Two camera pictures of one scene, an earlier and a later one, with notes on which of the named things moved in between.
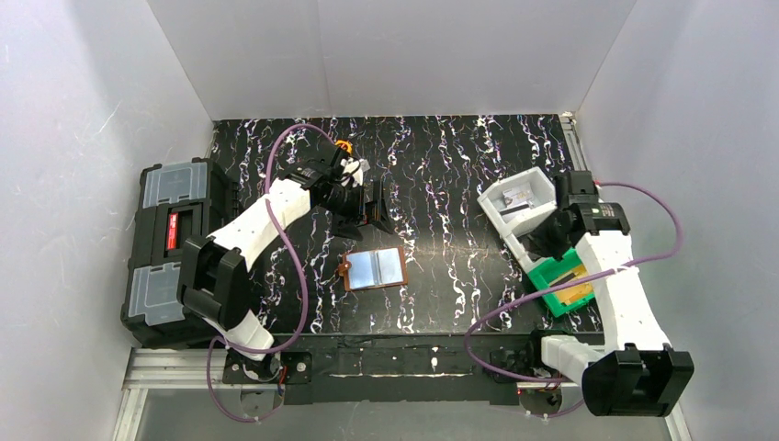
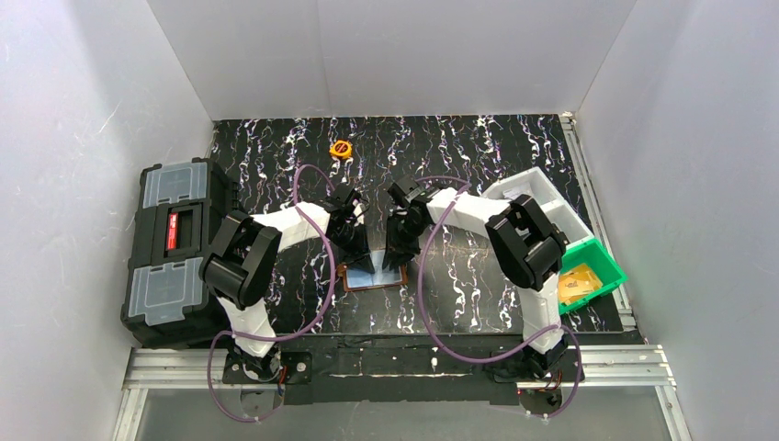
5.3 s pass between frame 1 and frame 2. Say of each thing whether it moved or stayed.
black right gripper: moved
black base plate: stayed
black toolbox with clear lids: stayed
